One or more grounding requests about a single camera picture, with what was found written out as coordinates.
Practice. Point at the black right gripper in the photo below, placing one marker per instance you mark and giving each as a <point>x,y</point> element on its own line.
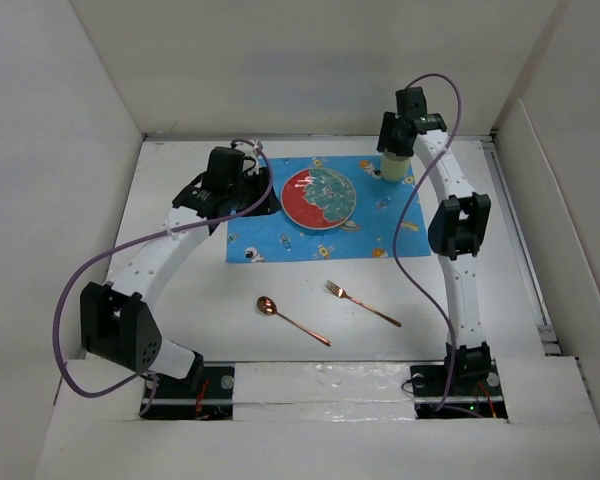
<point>386,140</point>

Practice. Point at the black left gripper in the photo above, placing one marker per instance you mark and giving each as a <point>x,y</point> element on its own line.
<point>259,183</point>

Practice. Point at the pale yellow paper cup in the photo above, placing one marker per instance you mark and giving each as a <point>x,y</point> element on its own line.
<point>394,167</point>

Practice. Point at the red and teal plate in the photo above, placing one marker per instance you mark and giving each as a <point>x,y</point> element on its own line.
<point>318,198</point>

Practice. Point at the copper fork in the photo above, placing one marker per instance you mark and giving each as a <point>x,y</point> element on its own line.
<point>342,294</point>

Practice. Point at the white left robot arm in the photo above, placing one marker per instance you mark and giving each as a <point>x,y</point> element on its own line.
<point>116,318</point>

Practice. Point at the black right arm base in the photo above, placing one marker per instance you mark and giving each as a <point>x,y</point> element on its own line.
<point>465,385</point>

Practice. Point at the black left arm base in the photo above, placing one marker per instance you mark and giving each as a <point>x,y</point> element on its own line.
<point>205,395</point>

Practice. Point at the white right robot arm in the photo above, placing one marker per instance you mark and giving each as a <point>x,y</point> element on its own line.
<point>458,228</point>

